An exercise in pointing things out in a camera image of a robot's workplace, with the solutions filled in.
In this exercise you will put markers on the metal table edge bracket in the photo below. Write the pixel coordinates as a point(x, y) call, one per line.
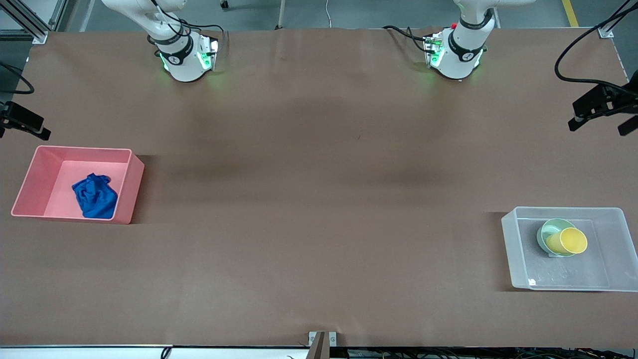
point(321, 344)

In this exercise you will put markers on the white pole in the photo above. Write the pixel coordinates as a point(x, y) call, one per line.
point(281, 12)

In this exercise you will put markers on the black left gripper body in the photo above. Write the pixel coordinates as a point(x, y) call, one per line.
point(599, 100)

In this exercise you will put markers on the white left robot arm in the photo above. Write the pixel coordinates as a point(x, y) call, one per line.
point(461, 55)

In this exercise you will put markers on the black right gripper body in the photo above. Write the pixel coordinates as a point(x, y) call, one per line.
point(14, 114)

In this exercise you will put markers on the clear plastic box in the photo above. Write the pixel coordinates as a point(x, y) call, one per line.
point(563, 274)

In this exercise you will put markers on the yellow cup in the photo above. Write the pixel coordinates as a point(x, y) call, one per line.
point(570, 240)

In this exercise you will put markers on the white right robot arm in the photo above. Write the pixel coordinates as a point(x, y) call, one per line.
point(182, 62)

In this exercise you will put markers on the pink plastic bin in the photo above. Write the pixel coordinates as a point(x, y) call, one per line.
point(55, 184)

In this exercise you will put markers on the mint green bowl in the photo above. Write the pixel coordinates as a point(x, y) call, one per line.
point(548, 232)

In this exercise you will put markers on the small aluminium corner bracket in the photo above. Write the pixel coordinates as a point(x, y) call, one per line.
point(606, 31)

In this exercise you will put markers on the aluminium frame rail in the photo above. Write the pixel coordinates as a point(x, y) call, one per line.
point(30, 22)

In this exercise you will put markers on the blue cloth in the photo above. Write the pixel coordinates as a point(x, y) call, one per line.
point(94, 199)

